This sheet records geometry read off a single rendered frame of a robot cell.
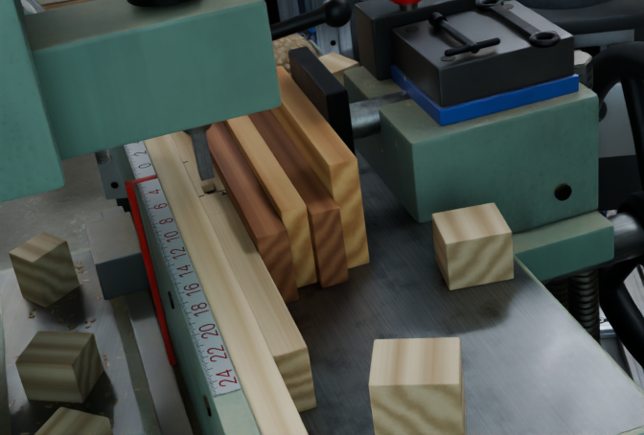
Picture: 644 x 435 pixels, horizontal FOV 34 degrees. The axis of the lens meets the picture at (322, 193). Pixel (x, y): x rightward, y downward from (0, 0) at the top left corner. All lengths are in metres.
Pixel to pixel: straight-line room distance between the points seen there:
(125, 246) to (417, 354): 0.37
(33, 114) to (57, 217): 2.17
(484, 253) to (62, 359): 0.30
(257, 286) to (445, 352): 0.13
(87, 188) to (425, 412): 2.39
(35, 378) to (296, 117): 0.26
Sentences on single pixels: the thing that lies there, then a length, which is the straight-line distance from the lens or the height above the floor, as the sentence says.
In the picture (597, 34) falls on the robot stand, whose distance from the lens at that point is 1.28.
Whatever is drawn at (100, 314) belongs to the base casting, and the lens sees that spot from 0.85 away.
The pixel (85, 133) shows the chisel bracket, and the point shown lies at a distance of 0.62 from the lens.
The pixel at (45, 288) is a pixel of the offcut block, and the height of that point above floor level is 0.82.
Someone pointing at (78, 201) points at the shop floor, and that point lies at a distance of 2.80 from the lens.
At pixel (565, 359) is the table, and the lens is 0.58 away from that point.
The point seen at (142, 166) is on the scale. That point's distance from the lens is 0.70.
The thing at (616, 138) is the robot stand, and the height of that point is 0.71.
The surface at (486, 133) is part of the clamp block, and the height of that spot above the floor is 0.95.
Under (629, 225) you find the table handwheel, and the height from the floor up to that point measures 0.83.
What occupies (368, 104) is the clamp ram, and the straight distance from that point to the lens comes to 0.72.
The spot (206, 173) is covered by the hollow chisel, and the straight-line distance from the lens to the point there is 0.68.
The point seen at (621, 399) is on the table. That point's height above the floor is 0.90.
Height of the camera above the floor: 1.26
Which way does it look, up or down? 29 degrees down
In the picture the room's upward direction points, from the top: 8 degrees counter-clockwise
